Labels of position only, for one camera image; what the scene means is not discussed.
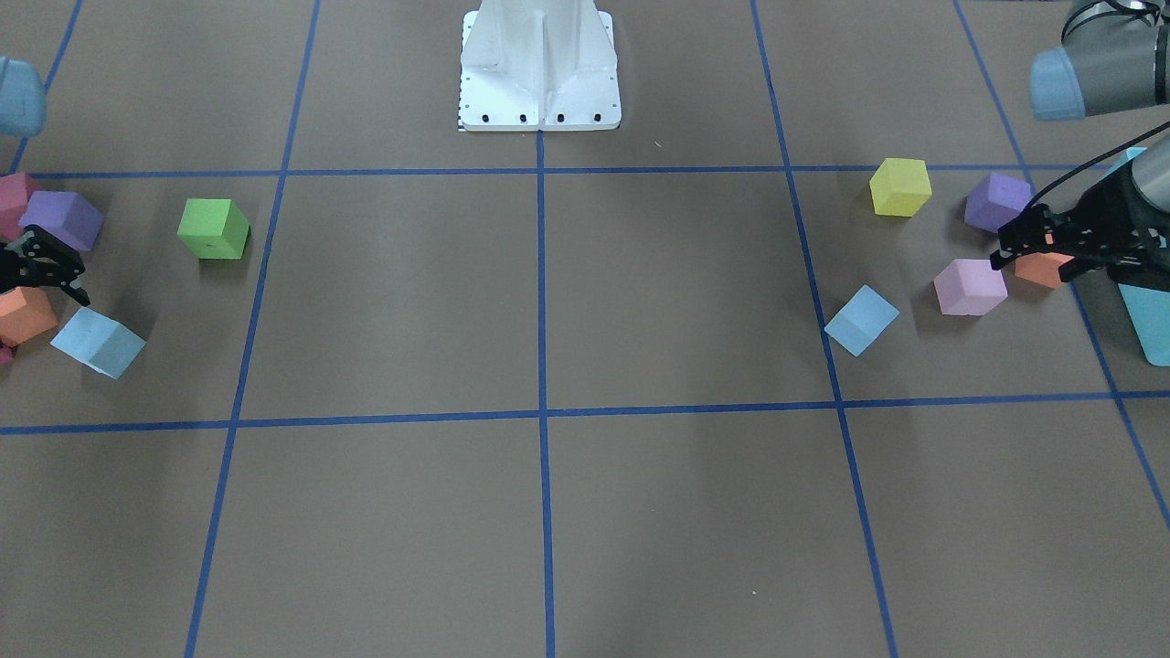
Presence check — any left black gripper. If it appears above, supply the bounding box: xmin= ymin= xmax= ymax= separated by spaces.
xmin=989 ymin=166 xmax=1169 ymax=292

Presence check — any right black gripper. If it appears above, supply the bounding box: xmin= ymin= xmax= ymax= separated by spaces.
xmin=0 ymin=226 xmax=91 ymax=307

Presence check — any light blue block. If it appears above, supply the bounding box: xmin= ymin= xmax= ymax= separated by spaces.
xmin=50 ymin=307 xmax=146 ymax=381
xmin=824 ymin=286 xmax=900 ymax=357

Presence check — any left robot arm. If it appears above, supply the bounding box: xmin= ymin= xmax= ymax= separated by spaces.
xmin=989 ymin=1 xmax=1169 ymax=292

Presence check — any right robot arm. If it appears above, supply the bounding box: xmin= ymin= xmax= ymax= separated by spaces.
xmin=1 ymin=56 xmax=91 ymax=307

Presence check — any orange foam block near cyan bin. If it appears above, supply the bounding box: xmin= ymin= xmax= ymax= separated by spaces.
xmin=1012 ymin=253 xmax=1073 ymax=289

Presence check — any purple foam block near red bin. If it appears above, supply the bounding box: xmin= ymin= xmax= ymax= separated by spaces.
xmin=18 ymin=190 xmax=105 ymax=251

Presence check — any orange foam block near red bin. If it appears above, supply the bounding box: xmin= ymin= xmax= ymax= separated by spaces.
xmin=1 ymin=287 xmax=59 ymax=347

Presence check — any purple foam block near cyan bin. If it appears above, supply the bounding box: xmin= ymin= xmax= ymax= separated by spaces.
xmin=963 ymin=172 xmax=1033 ymax=233

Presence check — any dark pink foam block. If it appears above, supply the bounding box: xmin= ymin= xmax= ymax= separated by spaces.
xmin=0 ymin=172 xmax=43 ymax=244

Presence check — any light pink foam block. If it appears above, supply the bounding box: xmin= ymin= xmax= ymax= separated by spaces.
xmin=932 ymin=259 xmax=1009 ymax=316

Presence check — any cyan plastic bin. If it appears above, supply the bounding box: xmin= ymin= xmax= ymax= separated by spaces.
xmin=1104 ymin=146 xmax=1170 ymax=368

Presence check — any green foam block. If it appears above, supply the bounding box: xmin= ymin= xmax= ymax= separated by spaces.
xmin=176 ymin=198 xmax=252 ymax=260

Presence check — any yellow foam block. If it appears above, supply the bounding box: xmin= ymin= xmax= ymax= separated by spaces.
xmin=869 ymin=157 xmax=932 ymax=218

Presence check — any white pillar with base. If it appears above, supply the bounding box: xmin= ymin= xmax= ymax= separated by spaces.
xmin=457 ymin=1 xmax=622 ymax=133

